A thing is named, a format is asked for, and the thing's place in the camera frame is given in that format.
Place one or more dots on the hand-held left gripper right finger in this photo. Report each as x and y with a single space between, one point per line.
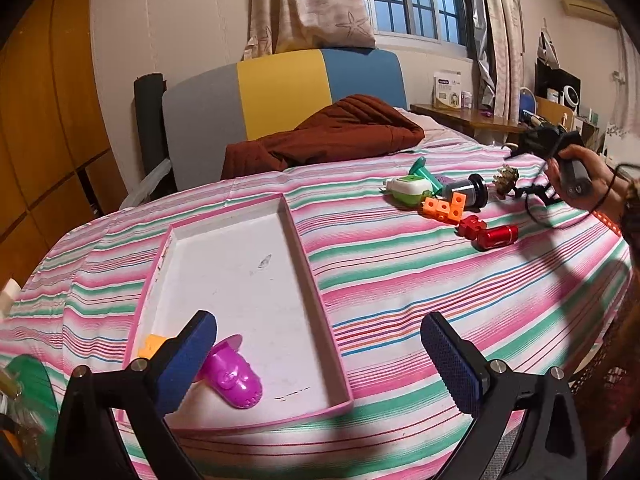
454 365

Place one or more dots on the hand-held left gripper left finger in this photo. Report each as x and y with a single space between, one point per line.
189 357

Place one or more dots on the pink shallow box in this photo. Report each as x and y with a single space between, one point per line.
240 280

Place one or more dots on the black cylindrical canister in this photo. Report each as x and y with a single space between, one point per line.
470 191

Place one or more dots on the green white toy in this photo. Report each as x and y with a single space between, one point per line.
405 190

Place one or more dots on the person's right forearm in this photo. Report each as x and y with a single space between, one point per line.
631 210

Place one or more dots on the person's right hand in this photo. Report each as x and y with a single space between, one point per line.
606 187

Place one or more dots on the orange plastic piece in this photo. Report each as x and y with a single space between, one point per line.
150 346

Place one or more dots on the small black object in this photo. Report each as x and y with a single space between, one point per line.
536 193

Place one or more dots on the magenta plastic toy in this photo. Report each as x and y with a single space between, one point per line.
235 380

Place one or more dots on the brown spiky object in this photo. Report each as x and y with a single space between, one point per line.
507 179

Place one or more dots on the white round fan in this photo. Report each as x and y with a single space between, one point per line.
570 96

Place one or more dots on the white floral curtain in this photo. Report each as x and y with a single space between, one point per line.
627 110

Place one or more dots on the red metal cylinder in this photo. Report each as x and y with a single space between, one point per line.
495 237

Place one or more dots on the black shelf unit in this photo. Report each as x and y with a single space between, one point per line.
547 77

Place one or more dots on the pink green striped blanket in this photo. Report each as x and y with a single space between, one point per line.
400 270

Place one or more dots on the red plastic toy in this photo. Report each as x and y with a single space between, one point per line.
470 226

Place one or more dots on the wooden bedside table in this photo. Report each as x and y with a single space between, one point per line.
465 117

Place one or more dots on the orange cube blocks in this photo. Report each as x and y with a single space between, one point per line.
440 207

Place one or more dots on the pale pink pillow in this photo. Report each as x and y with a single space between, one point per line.
437 132

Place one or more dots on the teal plastic spool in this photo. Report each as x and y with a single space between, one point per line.
419 166

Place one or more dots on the white cardboard box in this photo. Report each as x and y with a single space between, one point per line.
446 90

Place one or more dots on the green round object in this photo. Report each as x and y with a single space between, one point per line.
30 380

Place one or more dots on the person's patterned clothing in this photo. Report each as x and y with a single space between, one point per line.
615 360

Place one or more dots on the pale plain curtain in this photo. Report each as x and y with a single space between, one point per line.
500 35

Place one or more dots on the white air conditioner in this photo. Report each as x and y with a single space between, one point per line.
590 10

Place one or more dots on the white plastic object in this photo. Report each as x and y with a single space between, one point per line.
9 297

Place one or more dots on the black rolled mat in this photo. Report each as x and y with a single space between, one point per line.
150 125

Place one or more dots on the brown quilted blanket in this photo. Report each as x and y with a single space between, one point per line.
340 135

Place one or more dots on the barred window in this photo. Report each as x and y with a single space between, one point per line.
410 0

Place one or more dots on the wooden wardrobe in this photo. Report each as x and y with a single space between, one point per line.
45 135

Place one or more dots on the grey yellow blue headboard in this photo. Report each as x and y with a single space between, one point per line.
280 95

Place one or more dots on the beige patterned curtain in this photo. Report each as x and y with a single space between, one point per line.
310 5

